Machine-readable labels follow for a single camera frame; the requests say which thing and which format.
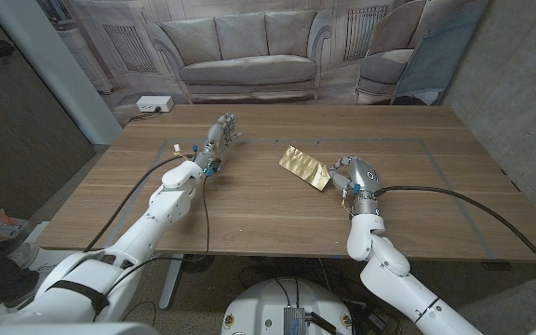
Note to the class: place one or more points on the white power outlet box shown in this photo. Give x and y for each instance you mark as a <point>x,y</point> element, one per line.
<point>154,103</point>

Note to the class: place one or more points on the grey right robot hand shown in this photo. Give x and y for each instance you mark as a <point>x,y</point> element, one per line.
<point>365,176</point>

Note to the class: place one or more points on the black round floor base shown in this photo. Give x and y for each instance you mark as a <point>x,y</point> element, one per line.
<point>198,263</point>

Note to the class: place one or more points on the white floor board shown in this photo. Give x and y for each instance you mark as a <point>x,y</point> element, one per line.
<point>49,259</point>

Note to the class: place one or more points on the gold foil envelope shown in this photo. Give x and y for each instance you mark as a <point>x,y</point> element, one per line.
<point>303,165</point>

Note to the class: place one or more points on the white table leg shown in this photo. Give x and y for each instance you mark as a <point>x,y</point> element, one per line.
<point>171,284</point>

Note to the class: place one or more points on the grey finned electronics box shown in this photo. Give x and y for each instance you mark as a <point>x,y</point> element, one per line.
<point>293,322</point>

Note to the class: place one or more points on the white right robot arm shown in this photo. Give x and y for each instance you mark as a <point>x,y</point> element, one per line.
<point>384,270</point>

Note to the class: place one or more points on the black box on floor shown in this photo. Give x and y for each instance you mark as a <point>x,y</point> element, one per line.
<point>376,322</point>

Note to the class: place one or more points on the white grey sneaker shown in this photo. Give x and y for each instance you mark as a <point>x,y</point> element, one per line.
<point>23,253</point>

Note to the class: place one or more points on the white robot torso dome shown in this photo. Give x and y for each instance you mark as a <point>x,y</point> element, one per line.
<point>258,302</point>

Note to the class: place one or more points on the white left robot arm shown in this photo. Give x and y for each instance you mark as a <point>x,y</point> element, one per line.
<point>156,218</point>

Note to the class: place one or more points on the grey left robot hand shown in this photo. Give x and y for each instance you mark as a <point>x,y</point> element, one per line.
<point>217,137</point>

